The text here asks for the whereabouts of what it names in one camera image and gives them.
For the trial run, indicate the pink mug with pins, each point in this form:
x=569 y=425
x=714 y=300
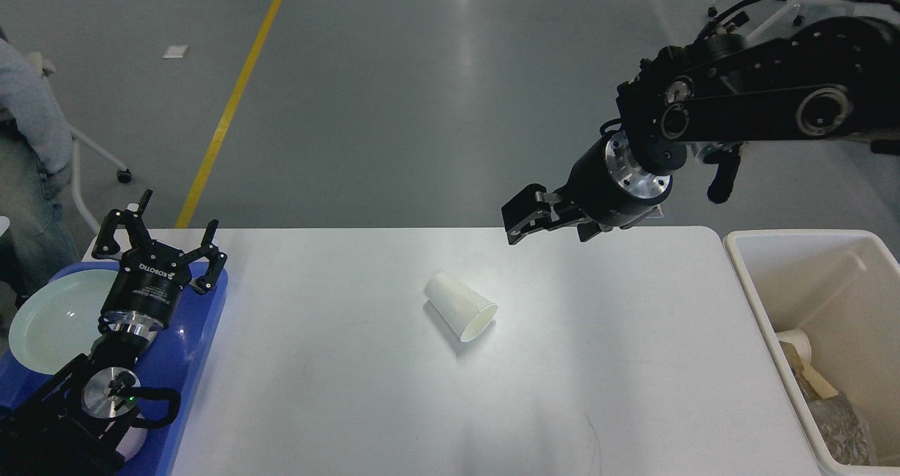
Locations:
x=132 y=442

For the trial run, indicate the white paper cup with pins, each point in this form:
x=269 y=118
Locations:
x=464 y=310

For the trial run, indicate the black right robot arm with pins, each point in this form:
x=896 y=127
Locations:
x=835 y=79

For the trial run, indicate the mint green plate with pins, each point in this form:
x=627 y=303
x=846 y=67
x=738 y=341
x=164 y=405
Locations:
x=60 y=321

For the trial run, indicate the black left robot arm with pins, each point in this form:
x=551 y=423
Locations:
x=74 y=423

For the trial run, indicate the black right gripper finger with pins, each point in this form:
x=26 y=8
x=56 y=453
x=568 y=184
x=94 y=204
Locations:
x=589 y=228
x=535 y=208

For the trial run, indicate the brown paper bag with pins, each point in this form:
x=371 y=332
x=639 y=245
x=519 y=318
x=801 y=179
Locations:
x=812 y=384

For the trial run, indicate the seated person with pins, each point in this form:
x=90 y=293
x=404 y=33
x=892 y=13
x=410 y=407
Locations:
x=36 y=156

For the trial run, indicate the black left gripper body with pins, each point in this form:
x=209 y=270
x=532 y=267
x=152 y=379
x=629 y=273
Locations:
x=145 y=293

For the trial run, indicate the beige plastic bin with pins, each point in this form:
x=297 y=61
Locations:
x=841 y=289

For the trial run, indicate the paper cup in bin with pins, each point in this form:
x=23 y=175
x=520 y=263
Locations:
x=800 y=341

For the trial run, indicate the white chair left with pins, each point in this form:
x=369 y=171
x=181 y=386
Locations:
x=45 y=68

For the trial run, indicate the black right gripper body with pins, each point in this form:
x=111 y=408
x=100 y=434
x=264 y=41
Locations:
x=607 y=182

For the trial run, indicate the white office chair right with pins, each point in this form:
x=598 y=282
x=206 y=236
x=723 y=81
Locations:
x=723 y=21

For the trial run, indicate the aluminium foil sheet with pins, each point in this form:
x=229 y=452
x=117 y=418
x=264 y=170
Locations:
x=845 y=433

